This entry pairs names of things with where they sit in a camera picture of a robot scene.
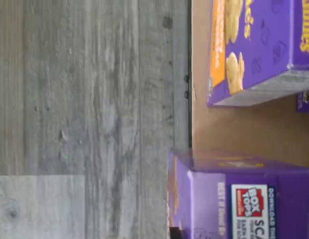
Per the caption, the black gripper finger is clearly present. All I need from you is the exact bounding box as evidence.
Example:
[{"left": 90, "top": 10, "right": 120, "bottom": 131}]
[{"left": 169, "top": 226, "right": 182, "bottom": 239}]

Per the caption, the purple Annie's box brown patch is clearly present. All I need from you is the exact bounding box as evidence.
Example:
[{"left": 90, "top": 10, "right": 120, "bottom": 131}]
[{"left": 166, "top": 146, "right": 309, "bottom": 239}]

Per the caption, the black metal shelf rack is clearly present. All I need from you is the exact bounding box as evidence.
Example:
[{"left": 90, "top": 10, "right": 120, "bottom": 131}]
[{"left": 185, "top": 0, "right": 194, "bottom": 150}]

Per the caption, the purple Annie's snack box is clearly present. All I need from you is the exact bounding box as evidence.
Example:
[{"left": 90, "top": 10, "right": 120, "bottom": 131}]
[{"left": 296, "top": 89, "right": 309, "bottom": 113}]

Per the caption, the purple Annie's box yellow patch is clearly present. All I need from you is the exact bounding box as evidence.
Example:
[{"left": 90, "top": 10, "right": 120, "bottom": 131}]
[{"left": 206, "top": 0, "right": 309, "bottom": 108}]

